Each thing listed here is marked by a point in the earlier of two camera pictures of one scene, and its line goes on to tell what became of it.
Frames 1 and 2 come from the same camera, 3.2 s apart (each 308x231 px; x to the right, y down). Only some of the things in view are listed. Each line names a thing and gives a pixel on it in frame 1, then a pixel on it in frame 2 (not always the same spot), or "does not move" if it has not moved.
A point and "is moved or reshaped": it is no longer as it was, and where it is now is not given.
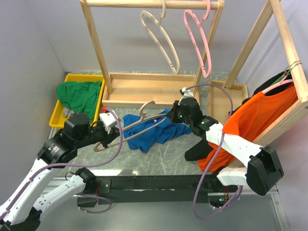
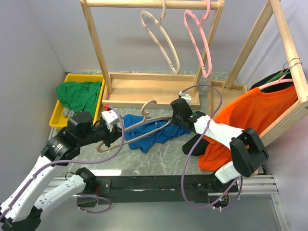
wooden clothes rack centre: x=164 y=90 does not move
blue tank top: x=141 y=133 does not move
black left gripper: x=113 y=133 does not move
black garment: x=202 y=151 -> x=195 y=145
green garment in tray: x=80 y=96 does not move
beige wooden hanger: x=142 y=119 is moved or reshaped
